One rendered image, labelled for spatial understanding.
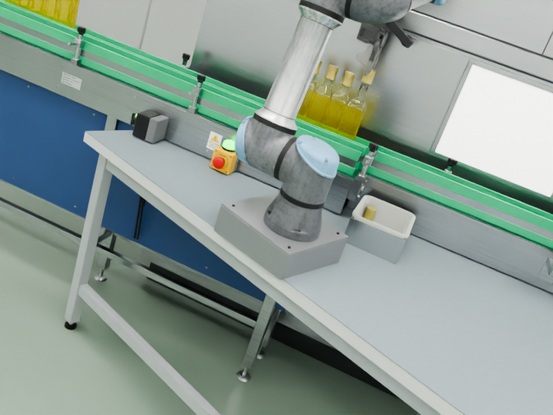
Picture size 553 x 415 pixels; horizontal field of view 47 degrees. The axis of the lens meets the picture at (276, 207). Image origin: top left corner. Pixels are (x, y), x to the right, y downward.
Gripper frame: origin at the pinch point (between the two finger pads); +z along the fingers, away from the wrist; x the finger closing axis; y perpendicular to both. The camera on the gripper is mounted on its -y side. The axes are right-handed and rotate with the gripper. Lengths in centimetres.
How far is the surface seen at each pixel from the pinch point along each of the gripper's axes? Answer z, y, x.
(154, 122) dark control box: 36, 57, 24
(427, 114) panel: 8.2, -21.5, -12.4
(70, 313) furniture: 111, 66, 34
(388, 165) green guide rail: 25.0, -16.6, 3.7
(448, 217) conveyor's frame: 33, -41, 5
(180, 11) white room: 51, 218, -308
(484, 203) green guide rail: 25, -49, 3
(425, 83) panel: -1.1, -16.8, -12.4
